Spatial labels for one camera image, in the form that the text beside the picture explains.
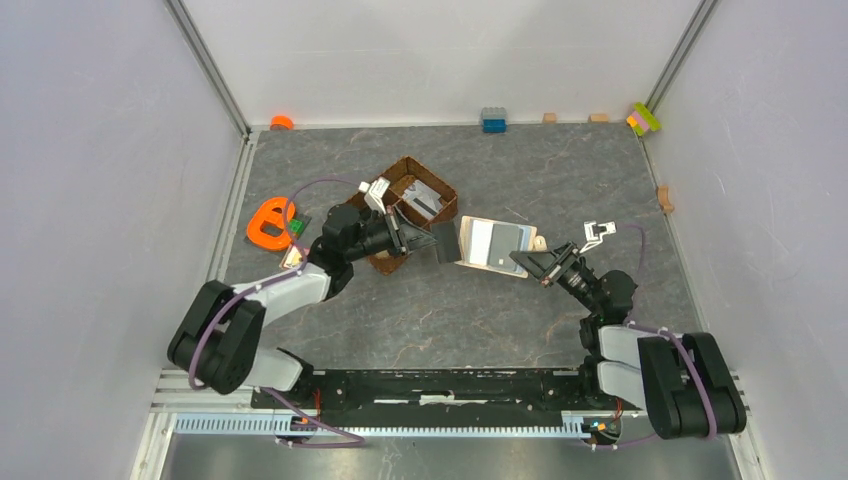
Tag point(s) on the aluminium frame rail right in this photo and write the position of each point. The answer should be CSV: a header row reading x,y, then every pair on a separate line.
x,y
691,33

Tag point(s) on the orange plastic letter toy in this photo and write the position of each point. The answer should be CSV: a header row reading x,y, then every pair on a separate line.
x,y
266,228

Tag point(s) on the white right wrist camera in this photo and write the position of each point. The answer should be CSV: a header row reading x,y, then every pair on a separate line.
x,y
595,234

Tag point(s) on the pink triangle picture card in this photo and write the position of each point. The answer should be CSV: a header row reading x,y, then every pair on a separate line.
x,y
293,257

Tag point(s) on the blue toy brick stack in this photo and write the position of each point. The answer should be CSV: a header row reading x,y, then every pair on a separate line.
x,y
493,120

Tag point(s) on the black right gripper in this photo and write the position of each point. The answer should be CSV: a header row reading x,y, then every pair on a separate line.
x,y
542,264

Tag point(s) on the aluminium frame rail left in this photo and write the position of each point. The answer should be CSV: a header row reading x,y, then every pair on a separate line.
x,y
202,54

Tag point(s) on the orange round cap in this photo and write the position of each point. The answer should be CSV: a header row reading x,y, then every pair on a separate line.
x,y
281,122

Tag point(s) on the small green brick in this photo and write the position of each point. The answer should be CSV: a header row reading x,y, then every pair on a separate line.
x,y
296,226

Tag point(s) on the green pink yellow brick stack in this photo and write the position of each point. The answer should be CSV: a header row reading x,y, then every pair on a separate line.
x,y
642,121

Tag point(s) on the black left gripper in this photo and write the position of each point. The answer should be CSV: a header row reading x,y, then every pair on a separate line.
x,y
404,236

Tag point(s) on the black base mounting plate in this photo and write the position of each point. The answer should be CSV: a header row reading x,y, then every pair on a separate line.
x,y
452,398

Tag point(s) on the silver white card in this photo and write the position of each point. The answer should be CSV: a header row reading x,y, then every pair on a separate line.
x,y
423,199

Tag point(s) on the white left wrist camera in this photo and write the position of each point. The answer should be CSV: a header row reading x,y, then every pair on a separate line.
x,y
373,193

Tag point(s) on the woven wicker divided basket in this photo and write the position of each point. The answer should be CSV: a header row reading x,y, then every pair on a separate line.
x,y
404,210

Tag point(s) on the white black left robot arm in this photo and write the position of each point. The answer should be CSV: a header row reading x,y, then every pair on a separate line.
x,y
217,342

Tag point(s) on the curved wooden block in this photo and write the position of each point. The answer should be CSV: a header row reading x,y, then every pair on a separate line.
x,y
664,199

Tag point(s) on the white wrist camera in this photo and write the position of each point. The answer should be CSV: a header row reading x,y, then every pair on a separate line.
x,y
373,193
595,234

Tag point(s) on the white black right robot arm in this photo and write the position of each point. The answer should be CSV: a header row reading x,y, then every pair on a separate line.
x,y
681,381

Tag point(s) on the dark grey credit card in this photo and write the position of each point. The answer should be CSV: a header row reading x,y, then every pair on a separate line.
x,y
447,242

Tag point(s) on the aluminium frame rail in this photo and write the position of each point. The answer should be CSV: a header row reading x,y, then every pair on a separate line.
x,y
691,33
202,54

